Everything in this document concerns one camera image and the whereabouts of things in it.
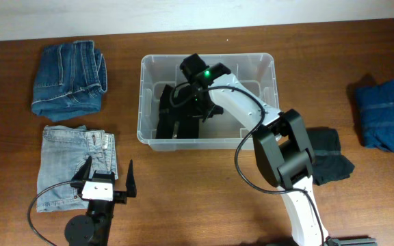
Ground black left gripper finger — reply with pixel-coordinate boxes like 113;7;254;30
125;160;137;197
71;156;92;182

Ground black garment with tape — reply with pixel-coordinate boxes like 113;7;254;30
155;85;224;139

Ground dark green garment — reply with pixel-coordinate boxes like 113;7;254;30
307;127;355;186

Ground blue garment with tape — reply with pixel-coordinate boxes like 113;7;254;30
355;80;394;153

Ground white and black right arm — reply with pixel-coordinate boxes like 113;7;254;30
180;54;328;246

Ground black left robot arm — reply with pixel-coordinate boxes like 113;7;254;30
64;157;137;246

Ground clear plastic storage container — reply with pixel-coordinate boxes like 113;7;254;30
137;53;280;151

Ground light blue folded jeans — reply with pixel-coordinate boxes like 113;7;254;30
36;126;118;213

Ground dark blue folded jeans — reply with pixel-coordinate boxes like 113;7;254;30
31;40;107;122

